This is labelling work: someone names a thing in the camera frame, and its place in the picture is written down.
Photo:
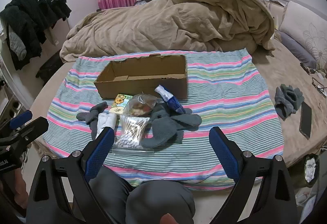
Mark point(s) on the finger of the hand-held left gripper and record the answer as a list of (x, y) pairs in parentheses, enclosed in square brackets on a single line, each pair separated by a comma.
[(33, 128), (20, 118)]

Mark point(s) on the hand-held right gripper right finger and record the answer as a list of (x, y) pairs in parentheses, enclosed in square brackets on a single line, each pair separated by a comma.
[(224, 152)]

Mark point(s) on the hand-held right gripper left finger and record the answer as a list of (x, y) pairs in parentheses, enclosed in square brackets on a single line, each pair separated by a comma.
[(99, 152)]

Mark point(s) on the clear bag of cotton swabs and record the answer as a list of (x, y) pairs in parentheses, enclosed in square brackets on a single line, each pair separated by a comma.
[(130, 134)]

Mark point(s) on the dark grey sock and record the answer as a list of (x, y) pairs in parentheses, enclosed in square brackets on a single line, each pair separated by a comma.
[(93, 116)]

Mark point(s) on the cartoon printed packet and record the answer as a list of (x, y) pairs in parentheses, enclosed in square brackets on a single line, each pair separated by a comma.
[(120, 102)]

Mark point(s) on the clear bag of snacks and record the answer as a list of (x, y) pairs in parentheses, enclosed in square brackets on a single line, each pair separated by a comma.
[(139, 107)]

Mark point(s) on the grey socks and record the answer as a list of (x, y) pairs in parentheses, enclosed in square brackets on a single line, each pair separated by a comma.
[(166, 124), (288, 100)]

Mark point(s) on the blue and white tube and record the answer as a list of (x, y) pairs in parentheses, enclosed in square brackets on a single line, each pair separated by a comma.
[(173, 102)]

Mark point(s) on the brown cardboard box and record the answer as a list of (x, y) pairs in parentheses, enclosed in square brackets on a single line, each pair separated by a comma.
[(143, 88)]

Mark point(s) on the person's left hand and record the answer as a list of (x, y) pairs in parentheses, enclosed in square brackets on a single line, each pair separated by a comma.
[(16, 185)]

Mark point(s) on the person's right hand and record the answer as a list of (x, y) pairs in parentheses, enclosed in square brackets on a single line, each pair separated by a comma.
[(168, 219)]

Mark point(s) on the striped cloth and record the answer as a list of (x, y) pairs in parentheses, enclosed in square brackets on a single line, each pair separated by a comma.
[(230, 116)]

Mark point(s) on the person's left leg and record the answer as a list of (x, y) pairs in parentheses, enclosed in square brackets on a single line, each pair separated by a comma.
[(109, 195)]

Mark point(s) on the person's leg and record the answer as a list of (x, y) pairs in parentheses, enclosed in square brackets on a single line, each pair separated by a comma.
[(158, 198), (109, 195)]

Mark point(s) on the black suitcase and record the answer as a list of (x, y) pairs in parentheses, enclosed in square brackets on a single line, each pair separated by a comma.
[(49, 69)]

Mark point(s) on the grey quilted garment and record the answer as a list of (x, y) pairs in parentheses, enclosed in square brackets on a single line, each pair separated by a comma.
[(18, 45)]

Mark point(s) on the person's right leg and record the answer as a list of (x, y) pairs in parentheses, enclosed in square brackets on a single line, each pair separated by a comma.
[(158, 198)]

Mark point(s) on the trash bin with tissue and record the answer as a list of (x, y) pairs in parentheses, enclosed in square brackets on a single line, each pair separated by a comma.
[(307, 170)]

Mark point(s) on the black smartphone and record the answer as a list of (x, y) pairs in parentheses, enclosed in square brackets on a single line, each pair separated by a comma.
[(305, 119)]

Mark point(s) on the round bed beige sheet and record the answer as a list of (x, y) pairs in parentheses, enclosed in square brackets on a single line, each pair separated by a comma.
[(268, 73)]

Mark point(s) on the black hanging clothes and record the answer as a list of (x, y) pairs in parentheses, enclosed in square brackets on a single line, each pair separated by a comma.
[(30, 14)]

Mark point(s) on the grey pillow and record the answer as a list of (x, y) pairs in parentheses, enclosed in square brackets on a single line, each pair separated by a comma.
[(296, 48)]

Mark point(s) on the beige duvet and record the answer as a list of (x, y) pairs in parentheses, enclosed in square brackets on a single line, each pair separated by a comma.
[(166, 22)]

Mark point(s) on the white floral pillow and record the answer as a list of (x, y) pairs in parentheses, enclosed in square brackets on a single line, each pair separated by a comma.
[(306, 27)]

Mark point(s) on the grey headboard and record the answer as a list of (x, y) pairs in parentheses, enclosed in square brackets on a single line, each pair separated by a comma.
[(293, 2)]

